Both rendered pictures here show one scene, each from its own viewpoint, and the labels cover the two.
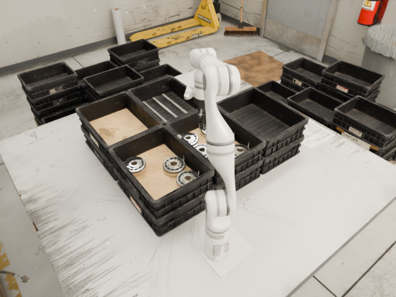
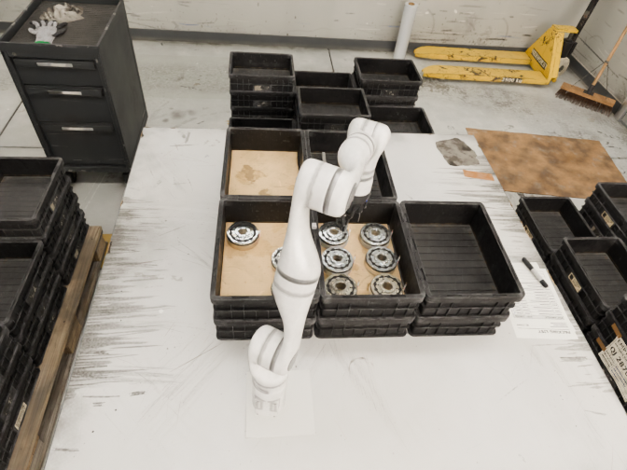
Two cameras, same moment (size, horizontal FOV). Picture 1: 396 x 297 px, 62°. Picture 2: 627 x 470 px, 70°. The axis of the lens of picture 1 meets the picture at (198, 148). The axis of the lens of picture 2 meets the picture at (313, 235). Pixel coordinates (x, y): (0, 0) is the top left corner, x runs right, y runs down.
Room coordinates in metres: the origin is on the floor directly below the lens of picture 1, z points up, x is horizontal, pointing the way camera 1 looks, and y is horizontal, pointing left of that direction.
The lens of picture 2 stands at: (0.32, -0.35, 1.94)
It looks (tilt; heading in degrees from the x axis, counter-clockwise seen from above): 47 degrees down; 27
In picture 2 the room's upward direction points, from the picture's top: 7 degrees clockwise
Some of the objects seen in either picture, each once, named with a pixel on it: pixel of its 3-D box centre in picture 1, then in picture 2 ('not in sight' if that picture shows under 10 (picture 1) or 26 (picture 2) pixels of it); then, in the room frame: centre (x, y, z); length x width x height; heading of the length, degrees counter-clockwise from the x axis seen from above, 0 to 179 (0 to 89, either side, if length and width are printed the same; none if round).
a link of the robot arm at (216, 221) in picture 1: (217, 210); (271, 356); (0.74, -0.07, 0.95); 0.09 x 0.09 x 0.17; 6
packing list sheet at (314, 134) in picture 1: (302, 127); (531, 298); (1.55, -0.62, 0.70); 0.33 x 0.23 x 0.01; 37
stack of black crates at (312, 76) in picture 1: (305, 85); (622, 229); (2.72, -1.01, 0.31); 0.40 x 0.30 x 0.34; 37
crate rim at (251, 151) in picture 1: (214, 134); (363, 246); (1.22, -0.08, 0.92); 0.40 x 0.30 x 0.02; 36
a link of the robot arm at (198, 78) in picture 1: (204, 67); (369, 149); (1.20, -0.03, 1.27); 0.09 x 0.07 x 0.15; 101
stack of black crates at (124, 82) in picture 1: (118, 101); (328, 133); (2.38, 0.67, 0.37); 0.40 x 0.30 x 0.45; 127
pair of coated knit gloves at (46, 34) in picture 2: not in sight; (43, 30); (1.55, 1.90, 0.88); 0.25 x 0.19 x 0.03; 37
